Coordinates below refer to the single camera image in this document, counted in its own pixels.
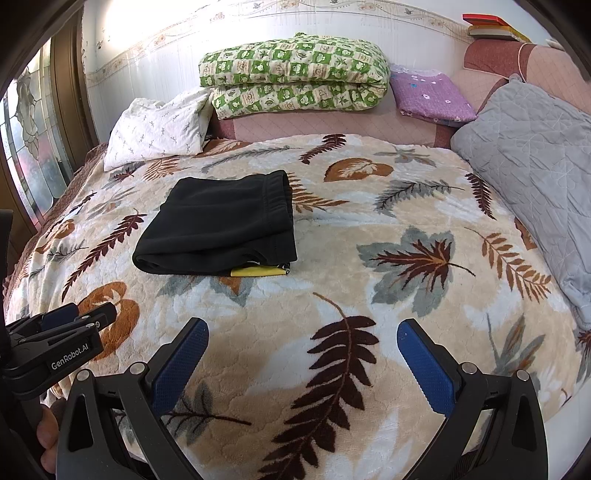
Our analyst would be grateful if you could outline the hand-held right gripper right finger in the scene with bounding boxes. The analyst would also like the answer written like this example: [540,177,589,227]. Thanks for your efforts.
[396,318,550,480]

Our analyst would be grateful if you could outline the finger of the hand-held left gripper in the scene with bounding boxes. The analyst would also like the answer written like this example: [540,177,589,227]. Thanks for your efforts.
[7,303,78,341]
[11,302,118,358]

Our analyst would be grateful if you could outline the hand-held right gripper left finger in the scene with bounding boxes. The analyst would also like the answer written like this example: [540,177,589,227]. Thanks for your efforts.
[55,318,211,480]

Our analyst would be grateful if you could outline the black pants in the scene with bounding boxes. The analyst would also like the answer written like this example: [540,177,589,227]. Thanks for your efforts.
[131,169,298,278]

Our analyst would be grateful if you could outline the person's left hand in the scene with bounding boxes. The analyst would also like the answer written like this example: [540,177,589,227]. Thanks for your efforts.
[36,398,70,476]

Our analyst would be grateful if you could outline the leaf print blanket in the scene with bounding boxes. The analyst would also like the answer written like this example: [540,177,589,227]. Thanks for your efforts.
[0,133,591,480]

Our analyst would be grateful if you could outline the glass window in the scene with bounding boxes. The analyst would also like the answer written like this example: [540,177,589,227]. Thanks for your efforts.
[0,39,75,227]

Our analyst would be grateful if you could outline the white patterned pillow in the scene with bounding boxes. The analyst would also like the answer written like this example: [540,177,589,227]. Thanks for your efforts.
[102,88,214,172]

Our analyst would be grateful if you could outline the grey quilted pillow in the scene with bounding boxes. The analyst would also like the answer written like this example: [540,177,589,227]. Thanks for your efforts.
[450,76,591,330]

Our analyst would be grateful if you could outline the pink quilted bed sheet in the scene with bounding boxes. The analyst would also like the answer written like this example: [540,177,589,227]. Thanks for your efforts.
[215,90,455,151]

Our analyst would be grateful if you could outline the purple flowered folded cloth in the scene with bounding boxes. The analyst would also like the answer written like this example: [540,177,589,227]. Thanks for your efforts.
[389,64,478,127]

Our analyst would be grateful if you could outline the pink padded headboard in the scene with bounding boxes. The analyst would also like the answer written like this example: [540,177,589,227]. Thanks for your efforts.
[463,38,578,114]

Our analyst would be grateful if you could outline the green checked folded quilt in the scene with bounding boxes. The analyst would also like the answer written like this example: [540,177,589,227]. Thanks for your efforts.
[199,32,392,120]

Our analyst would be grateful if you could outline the beige book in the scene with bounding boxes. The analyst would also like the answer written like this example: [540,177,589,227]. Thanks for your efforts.
[467,24,532,43]

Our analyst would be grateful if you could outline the red book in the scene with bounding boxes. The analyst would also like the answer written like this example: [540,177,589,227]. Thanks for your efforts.
[462,14,508,27]

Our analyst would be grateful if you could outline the wooden door frame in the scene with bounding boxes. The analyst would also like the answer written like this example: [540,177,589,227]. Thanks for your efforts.
[50,0,99,155]

